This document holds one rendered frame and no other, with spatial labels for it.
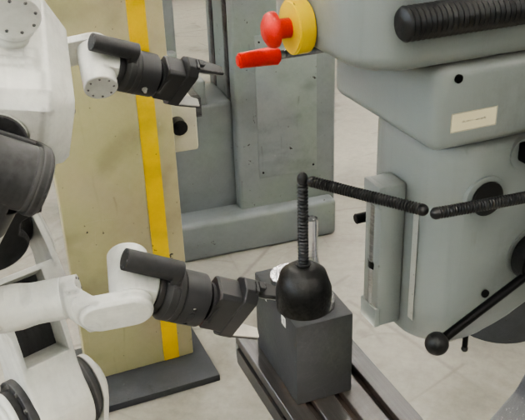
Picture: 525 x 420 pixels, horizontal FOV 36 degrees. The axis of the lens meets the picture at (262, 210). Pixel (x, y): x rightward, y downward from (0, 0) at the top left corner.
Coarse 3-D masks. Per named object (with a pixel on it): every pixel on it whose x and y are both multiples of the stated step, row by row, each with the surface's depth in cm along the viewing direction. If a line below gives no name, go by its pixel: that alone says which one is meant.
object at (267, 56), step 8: (264, 48) 98; (272, 48) 98; (312, 48) 101; (240, 56) 97; (248, 56) 97; (256, 56) 98; (264, 56) 98; (272, 56) 98; (280, 56) 99; (288, 56) 100; (296, 56) 100; (240, 64) 98; (248, 64) 98; (256, 64) 98; (264, 64) 99; (272, 64) 99
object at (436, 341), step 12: (516, 252) 100; (516, 264) 101; (504, 288) 100; (516, 288) 100; (492, 300) 100; (480, 312) 99; (456, 324) 99; (468, 324) 99; (432, 336) 98; (444, 336) 99; (432, 348) 98; (444, 348) 98
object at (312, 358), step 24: (264, 312) 167; (336, 312) 153; (264, 336) 170; (288, 336) 154; (312, 336) 152; (336, 336) 154; (288, 360) 157; (312, 360) 154; (336, 360) 157; (288, 384) 160; (312, 384) 157; (336, 384) 159
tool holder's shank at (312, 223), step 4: (308, 216) 149; (312, 216) 149; (308, 220) 147; (312, 220) 147; (316, 220) 147; (308, 224) 147; (312, 224) 147; (316, 224) 147; (308, 228) 148; (312, 228) 147; (316, 228) 148; (308, 232) 148; (312, 232) 148; (316, 232) 148; (308, 236) 148; (312, 236) 148; (316, 236) 148; (308, 240) 149; (312, 240) 148; (316, 240) 149; (308, 244) 149; (312, 244) 149; (316, 244) 149; (312, 248) 149; (316, 248) 150; (308, 252) 150; (312, 252) 150; (316, 252) 150; (308, 256) 150; (312, 256) 150; (316, 256) 150; (312, 260) 150; (316, 260) 151
